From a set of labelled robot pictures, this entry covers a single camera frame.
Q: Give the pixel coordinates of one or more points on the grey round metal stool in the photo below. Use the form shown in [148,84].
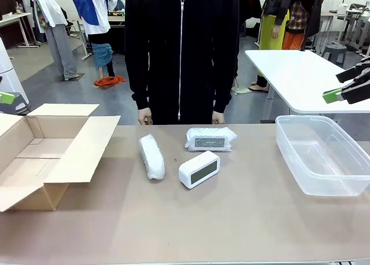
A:
[21,104]

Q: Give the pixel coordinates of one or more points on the mannequin blue white jacket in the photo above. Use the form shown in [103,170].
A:
[95,10]

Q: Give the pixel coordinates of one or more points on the orange cloth on floor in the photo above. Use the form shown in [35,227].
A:
[108,80]

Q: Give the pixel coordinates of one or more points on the bubble-wrapped clock with visible display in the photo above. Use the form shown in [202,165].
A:
[209,142]

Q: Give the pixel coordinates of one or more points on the small bottle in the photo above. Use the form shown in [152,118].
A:
[19,9]

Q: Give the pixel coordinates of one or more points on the mannequin dark red garment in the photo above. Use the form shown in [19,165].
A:
[250,1]

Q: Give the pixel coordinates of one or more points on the light wood top desk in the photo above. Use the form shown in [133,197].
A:
[14,17]

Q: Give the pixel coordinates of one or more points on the all-white bubble-wrapped clock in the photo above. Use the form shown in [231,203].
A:
[151,158]

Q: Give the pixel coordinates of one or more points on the grey sewing workstation table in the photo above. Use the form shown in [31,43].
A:
[354,25]

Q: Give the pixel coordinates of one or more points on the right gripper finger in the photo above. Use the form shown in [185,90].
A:
[351,73]
[332,96]

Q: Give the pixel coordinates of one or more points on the open brown cardboard box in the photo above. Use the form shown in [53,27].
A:
[72,161]

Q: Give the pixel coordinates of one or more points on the mannequin long black coat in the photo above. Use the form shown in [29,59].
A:
[313,10]

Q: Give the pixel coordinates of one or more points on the person in black zip hoodie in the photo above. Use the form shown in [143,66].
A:
[162,45]

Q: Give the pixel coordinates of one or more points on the white unwrapped digital clock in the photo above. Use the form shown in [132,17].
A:
[196,164]

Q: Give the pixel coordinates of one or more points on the person's right hand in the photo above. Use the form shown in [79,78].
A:
[145,116]

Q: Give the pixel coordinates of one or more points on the grey plastic step stool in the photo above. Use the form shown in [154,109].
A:
[334,52]

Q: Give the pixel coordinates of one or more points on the clear plastic storage bin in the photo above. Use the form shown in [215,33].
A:
[318,161]

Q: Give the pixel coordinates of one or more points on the person's right forearm black sleeve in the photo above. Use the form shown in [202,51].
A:
[141,88]

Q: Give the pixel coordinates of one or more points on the person's left hand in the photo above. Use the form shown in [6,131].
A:
[218,117]

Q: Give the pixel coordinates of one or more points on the mannequin white shirt grey trousers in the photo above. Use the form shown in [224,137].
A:
[57,45]

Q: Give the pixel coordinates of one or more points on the white side table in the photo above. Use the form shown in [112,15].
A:
[289,74]

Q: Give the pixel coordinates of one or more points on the person's left forearm black sleeve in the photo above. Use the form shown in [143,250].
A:
[224,88]

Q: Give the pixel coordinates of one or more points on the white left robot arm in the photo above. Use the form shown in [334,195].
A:
[8,71]

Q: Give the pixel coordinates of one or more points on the white frame desk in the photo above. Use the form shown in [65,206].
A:
[85,45]

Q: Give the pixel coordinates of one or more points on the mannequin plaid shirt orange trousers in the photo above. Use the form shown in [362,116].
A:
[295,39]

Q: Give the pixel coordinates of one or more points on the table with green device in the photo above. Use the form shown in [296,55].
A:
[117,14]

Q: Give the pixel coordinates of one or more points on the mannequin yellow apron dark jacket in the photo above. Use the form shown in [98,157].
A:
[271,33]

